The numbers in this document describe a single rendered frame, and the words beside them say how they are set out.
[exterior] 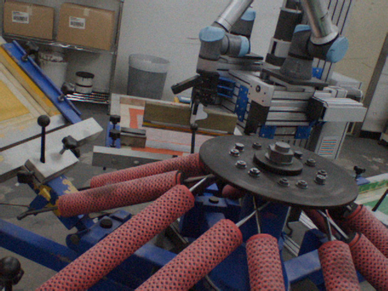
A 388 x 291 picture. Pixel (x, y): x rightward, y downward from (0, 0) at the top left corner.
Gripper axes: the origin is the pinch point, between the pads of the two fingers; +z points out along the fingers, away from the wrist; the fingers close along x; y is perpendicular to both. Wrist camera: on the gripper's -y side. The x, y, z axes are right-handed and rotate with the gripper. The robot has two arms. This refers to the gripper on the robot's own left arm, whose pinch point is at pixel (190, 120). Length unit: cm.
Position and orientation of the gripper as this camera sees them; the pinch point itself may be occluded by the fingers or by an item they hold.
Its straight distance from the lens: 171.0
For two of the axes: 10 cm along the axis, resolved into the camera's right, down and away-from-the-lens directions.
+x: -1.4, -3.9, 9.1
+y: 9.7, 1.2, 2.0
